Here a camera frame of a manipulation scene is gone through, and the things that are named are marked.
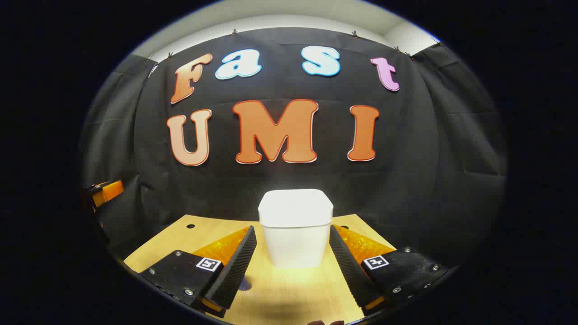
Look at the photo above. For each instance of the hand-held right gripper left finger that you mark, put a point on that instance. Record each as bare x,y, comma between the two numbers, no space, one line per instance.
235,271

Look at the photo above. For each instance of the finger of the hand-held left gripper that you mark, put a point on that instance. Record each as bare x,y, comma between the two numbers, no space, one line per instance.
110,190

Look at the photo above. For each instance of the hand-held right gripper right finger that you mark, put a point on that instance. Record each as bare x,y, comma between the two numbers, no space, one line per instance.
347,271

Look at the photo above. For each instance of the white desktop garbage bin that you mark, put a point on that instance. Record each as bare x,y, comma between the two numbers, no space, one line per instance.
295,239

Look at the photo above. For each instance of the wooden desktop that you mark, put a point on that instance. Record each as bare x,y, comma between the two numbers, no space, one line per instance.
289,293

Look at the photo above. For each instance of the black backdrop cloth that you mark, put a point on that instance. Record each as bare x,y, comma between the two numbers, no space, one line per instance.
334,180

